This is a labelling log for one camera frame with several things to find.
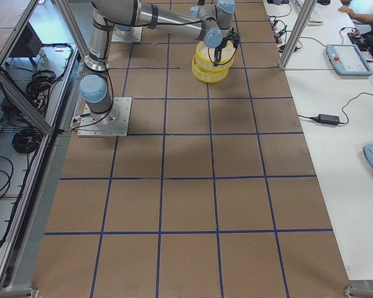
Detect person forearm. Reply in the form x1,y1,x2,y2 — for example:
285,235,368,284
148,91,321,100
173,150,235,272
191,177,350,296
338,6,373,25

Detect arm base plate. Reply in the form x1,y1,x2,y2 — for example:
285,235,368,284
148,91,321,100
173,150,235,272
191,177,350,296
78,97,132,137

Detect aluminium frame post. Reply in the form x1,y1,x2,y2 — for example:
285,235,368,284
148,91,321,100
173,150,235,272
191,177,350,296
279,0,316,71

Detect teach pendant tablet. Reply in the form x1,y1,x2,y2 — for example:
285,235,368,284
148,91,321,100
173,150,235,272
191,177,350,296
325,44,373,76

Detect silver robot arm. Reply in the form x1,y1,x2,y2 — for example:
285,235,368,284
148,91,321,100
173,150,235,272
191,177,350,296
79,1,240,130

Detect coiled black cables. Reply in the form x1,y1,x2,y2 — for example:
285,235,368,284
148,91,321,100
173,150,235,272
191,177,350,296
11,127,41,155

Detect black power brick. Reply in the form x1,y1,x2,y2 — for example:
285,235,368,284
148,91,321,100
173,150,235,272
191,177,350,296
309,114,341,125

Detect yellow steamer layer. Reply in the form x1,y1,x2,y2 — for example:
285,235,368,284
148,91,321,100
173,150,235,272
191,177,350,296
195,42,234,72
191,56,229,83

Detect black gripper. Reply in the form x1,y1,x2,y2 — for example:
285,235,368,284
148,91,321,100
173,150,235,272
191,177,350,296
213,27,241,66

